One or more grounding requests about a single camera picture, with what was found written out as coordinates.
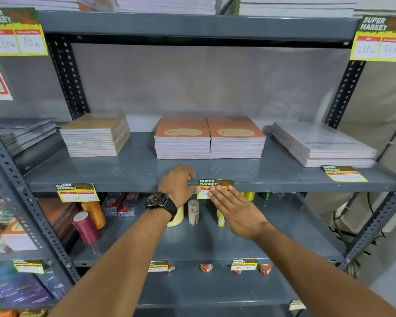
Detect person's left hand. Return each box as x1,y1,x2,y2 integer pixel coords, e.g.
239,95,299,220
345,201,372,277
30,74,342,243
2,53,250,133
157,164,202,208

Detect person's right hand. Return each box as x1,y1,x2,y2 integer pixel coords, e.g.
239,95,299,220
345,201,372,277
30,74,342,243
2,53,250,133
207,185,271,242

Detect person's right forearm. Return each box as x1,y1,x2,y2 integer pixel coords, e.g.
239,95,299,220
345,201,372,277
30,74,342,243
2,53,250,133
251,224,396,317

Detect person's left forearm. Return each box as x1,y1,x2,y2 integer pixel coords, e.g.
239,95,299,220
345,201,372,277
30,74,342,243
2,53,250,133
49,208,173,317

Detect yellow tape roll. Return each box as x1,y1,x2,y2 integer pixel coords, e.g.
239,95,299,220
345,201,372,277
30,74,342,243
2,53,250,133
166,205,185,228

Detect black wristwatch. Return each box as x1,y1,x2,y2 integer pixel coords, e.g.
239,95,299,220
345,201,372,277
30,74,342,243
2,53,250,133
145,192,178,222

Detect stack of orange notebooks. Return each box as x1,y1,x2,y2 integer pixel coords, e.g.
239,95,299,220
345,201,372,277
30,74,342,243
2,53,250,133
154,116,212,160
207,115,267,160

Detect red white box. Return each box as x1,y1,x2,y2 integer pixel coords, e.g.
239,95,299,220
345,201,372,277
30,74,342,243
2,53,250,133
101,192,122,217
117,192,139,217

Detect grey metal shelf rack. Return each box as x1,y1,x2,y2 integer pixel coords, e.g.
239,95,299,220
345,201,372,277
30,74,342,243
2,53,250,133
0,114,81,311
20,10,396,317

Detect orange thread spool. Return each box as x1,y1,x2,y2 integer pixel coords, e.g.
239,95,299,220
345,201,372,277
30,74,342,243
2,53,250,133
81,201,107,230

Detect stack of white notebooks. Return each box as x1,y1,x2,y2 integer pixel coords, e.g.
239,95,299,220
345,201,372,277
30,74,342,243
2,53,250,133
271,121,378,169

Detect maroon thread spool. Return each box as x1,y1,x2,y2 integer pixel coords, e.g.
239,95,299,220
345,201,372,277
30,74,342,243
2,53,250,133
71,210,102,245

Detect stack of tan notebooks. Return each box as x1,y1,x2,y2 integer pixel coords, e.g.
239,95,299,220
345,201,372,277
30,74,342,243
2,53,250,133
60,113,131,158

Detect pile of orange notebooks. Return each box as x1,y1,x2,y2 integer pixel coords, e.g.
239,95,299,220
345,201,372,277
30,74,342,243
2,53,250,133
0,197,80,252

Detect stack of dark notebooks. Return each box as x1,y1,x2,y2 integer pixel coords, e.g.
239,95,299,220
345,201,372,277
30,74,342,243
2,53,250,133
0,118,59,157

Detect stack of white paper books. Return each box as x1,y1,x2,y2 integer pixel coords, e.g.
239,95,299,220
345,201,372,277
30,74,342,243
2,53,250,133
353,0,396,17
0,0,119,12
116,0,217,15
230,0,359,18

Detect pile of purple notebooks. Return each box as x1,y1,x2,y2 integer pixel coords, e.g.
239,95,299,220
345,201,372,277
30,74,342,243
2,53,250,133
0,263,55,309

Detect large green yellow price tag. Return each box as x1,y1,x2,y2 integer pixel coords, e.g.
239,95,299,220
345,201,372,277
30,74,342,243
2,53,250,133
349,15,396,62
0,8,49,57

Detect black cables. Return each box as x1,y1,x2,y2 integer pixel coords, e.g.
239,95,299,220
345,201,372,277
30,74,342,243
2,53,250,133
329,115,396,278

